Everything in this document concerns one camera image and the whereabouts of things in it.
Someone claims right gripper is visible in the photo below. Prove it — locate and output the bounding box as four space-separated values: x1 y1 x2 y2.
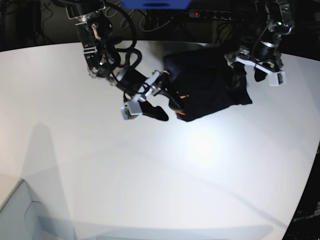
122 69 184 122

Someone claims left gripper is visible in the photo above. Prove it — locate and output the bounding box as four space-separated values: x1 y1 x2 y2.
224 46 284 82

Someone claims black t-shirt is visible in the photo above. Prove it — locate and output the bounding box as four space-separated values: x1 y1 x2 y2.
163 47 252 122

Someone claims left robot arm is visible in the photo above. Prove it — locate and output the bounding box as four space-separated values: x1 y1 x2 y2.
224 0 295 87

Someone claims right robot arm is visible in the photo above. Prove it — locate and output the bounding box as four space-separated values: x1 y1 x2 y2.
62 0 184 122

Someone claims black power strip red light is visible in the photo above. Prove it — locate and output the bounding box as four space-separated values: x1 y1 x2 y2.
188 9 245 21

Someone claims blue box overhead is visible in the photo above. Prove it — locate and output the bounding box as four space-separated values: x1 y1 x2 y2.
121 0 191 10

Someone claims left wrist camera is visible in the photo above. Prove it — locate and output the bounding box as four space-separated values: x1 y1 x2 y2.
267 71 287 87

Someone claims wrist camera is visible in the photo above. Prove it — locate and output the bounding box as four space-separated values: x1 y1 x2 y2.
120 100 143 121
267 71 287 87

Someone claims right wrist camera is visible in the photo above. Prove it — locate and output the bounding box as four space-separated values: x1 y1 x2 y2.
120 100 143 121

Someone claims white cable on floor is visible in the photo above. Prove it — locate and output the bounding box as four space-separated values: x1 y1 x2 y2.
119 4 151 32

